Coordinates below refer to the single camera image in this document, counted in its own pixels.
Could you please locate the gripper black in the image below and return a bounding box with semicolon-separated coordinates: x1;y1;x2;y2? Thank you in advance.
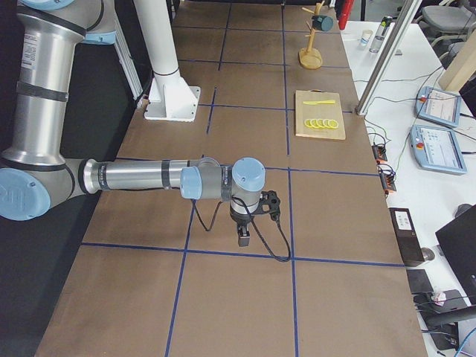
230;208;254;247

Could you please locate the dark teal cup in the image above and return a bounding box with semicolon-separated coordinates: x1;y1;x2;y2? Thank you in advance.
312;15;334;32

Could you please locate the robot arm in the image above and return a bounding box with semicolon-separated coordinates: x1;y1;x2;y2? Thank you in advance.
1;1;271;246

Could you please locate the wooden cup rack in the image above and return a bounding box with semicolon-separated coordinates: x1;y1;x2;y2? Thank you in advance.
298;22;323;70

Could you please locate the paper cup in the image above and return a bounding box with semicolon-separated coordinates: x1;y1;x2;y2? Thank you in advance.
359;29;373;48

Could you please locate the wooden cutting board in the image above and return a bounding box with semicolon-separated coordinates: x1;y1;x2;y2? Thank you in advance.
295;90;346;141

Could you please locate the yellow plastic knife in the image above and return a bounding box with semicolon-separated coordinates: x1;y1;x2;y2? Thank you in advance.
302;100;335;106

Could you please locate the orange black connector block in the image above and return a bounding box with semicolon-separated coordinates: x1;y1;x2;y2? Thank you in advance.
372;144;387;164

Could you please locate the black power box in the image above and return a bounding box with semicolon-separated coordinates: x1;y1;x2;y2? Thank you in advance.
389;208;425;267

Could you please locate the black laptop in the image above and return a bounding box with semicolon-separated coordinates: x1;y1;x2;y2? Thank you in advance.
436;209;475;303

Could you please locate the teach pendant near person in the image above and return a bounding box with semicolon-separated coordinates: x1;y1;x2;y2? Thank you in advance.
415;86;462;128

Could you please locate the red fire extinguisher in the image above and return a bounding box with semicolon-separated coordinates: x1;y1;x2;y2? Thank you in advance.
336;0;354;30

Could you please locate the plastic water bottle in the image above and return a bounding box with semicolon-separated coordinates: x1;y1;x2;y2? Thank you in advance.
369;16;393;53

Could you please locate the grey office chair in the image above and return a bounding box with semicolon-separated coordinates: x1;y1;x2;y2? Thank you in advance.
422;1;475;48

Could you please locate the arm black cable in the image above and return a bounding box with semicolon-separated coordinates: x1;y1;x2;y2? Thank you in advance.
190;196;292;262

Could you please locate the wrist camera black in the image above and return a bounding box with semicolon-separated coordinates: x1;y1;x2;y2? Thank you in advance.
257;190;280;222

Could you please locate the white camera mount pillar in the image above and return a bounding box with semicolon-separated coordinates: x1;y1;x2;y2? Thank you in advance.
134;0;201;122

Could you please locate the aluminium frame post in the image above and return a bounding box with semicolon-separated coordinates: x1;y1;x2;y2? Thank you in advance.
356;0;422;116

